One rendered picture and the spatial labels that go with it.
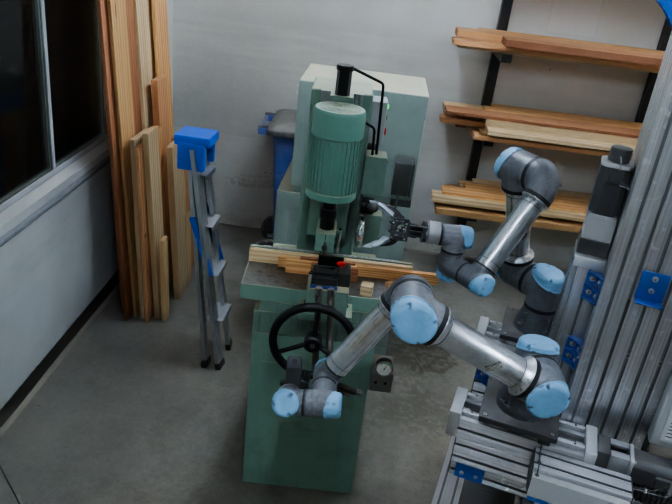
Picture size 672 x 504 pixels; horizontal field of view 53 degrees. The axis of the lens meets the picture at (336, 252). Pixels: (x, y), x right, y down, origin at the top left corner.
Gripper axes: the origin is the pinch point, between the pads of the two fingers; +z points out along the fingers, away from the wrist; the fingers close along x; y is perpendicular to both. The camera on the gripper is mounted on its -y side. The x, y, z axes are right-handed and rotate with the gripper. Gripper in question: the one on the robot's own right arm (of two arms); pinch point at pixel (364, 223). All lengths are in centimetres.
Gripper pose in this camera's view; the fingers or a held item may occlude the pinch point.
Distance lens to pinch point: 221.6
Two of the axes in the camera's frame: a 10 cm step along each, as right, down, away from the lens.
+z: -9.9, -1.3, -0.2
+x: -1.3, 9.8, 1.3
